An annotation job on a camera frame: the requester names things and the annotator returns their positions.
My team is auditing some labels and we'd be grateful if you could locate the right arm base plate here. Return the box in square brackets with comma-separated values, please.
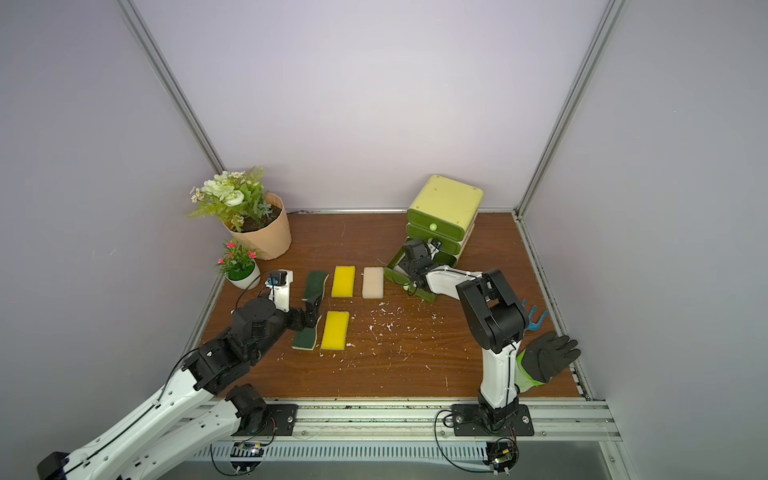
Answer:
[450, 404, 535, 437]

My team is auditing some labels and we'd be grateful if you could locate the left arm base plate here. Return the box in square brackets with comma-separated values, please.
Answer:
[235, 403, 299, 437]

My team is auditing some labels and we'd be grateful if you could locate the black base cable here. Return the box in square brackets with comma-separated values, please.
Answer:
[434, 409, 496, 474]
[209, 419, 277, 478]

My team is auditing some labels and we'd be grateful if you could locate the green drawer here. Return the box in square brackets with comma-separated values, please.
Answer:
[407, 207, 474, 241]
[406, 223, 463, 257]
[384, 237, 458, 303]

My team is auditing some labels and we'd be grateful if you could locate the left black base cable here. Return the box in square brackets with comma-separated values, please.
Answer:
[209, 419, 277, 478]

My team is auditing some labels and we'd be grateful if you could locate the right electronics board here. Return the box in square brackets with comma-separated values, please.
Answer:
[486, 437, 520, 475]

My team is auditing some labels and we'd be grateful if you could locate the pink flowers small plant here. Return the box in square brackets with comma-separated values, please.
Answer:
[217, 239, 256, 281]

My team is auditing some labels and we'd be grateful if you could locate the electronics board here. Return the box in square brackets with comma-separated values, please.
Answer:
[230, 442, 265, 476]
[486, 437, 520, 475]

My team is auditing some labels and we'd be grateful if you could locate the large yellow sponge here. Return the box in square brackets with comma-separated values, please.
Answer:
[321, 311, 350, 351]

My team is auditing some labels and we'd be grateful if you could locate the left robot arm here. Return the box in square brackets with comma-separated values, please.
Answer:
[36, 294, 322, 479]

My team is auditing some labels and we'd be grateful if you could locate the beige sponge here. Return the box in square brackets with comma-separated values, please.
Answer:
[362, 267, 384, 299]

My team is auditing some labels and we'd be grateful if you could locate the small white flower pot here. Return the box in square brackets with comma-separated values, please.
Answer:
[226, 260, 261, 290]

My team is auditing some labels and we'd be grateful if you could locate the aluminium front rail frame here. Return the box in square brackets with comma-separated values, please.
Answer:
[110, 397, 640, 480]

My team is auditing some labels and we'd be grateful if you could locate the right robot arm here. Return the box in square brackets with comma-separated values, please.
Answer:
[398, 239, 536, 429]

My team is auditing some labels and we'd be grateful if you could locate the blue garden rake tool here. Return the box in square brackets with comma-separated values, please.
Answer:
[522, 299, 549, 332]

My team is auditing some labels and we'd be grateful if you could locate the white flowers green plant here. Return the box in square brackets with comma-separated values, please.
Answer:
[188, 167, 279, 233]

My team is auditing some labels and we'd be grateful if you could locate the right black base cable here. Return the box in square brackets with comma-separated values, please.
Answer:
[434, 409, 496, 474]

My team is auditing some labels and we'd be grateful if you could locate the yellow green sponge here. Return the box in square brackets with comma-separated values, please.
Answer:
[291, 326, 318, 351]
[302, 270, 329, 303]

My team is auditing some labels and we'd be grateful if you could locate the left electronics board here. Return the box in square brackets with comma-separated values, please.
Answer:
[230, 442, 265, 476]

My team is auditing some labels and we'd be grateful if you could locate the black glove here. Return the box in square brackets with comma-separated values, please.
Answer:
[515, 332, 581, 393]

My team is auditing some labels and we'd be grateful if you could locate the yellow side up sponge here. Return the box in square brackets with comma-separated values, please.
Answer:
[331, 266, 356, 298]

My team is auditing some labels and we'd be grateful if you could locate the green pink drawer cabinet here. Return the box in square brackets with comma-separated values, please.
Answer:
[409, 175, 484, 251]

